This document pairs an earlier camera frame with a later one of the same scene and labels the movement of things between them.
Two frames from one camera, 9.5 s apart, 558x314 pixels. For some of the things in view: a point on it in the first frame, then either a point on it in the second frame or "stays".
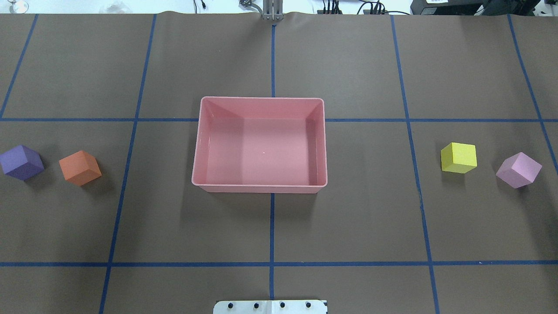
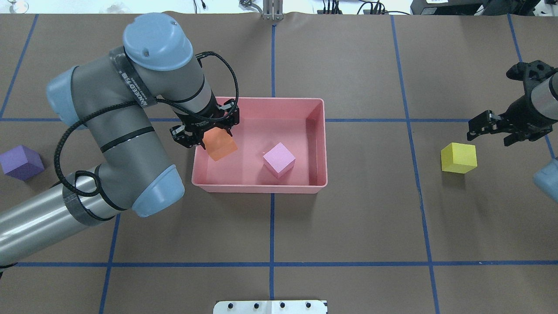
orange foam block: (80, 168) → (218, 143)
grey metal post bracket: (273, 10) stays
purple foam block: (22, 163) stays
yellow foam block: (458, 158) stays
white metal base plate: (273, 306) stays
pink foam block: (519, 170) → (279, 160)
